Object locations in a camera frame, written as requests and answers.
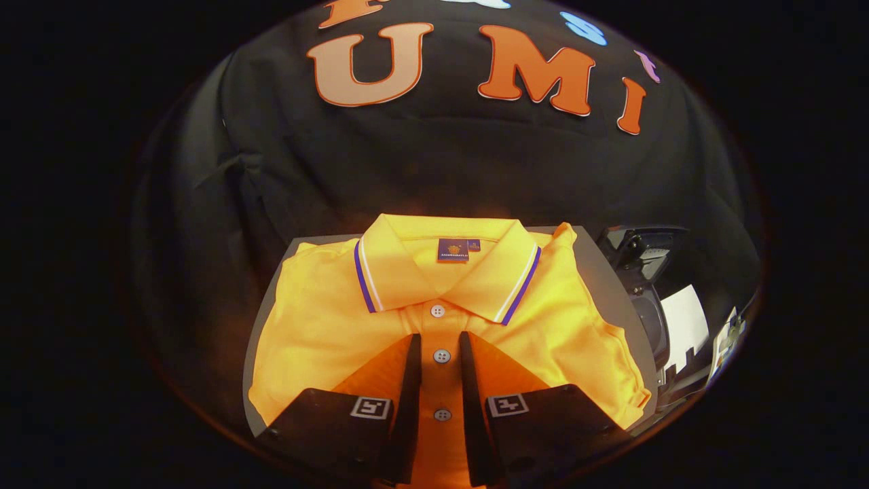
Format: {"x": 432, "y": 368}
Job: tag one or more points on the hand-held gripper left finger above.
{"x": 409, "y": 407}

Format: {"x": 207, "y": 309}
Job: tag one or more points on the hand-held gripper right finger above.
{"x": 473, "y": 407}

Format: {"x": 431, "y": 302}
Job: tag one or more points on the yellow polo shirt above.
{"x": 326, "y": 326}

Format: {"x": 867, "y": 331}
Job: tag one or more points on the grey washing machine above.
{"x": 652, "y": 326}

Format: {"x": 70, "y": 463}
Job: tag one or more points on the dark transparent washing machine lid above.
{"x": 638, "y": 248}

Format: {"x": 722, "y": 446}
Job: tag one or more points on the grey side table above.
{"x": 604, "y": 272}

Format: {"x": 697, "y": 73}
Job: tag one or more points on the white sheet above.
{"x": 686, "y": 326}

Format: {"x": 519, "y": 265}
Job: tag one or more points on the white plastic object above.
{"x": 728, "y": 343}

